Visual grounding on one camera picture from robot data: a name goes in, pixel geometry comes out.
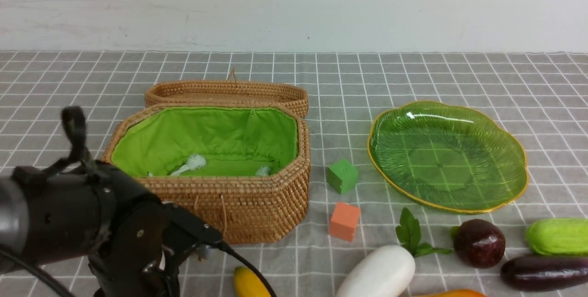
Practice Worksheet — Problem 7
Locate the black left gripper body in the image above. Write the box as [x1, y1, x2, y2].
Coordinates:
[90, 233, 203, 297]

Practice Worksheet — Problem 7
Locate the yellow banana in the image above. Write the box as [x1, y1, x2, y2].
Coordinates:
[233, 266, 271, 297]

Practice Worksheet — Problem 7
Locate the white radish with green leaves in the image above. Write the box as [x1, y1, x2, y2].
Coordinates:
[336, 207, 452, 297]

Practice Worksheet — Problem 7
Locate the dark purple eggplant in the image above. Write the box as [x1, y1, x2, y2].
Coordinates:
[500, 255, 588, 291]

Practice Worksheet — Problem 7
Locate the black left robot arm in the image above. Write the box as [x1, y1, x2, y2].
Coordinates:
[1, 106, 186, 297]

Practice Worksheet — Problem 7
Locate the woven wicker basket green lining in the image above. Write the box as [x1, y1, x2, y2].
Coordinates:
[102, 103, 311, 245]

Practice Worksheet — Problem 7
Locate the woven wicker basket lid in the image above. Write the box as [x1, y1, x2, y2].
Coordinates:
[144, 69, 309, 118]

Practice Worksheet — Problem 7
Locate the orange foam cube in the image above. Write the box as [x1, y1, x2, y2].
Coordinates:
[329, 201, 361, 242]

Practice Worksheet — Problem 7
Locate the green foam cube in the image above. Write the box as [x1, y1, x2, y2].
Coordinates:
[326, 159, 359, 194]

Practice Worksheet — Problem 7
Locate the orange carrot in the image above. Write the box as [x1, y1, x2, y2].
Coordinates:
[417, 289, 486, 297]

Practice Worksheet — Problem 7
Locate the green glass leaf plate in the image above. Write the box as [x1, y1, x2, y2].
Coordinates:
[366, 101, 530, 215]

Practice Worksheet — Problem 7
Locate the dark purple round fruit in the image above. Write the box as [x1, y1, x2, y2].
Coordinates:
[450, 219, 506, 269]

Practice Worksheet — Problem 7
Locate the light green cucumber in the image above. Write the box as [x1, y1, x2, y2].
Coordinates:
[525, 218, 588, 257]

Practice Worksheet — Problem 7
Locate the grey checked tablecloth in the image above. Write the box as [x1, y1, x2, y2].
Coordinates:
[0, 51, 588, 297]

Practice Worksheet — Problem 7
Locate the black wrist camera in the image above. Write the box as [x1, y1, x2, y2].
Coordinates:
[163, 202, 223, 265]

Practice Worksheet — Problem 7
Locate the black camera cable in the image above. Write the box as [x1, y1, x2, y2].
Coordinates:
[216, 241, 277, 297]

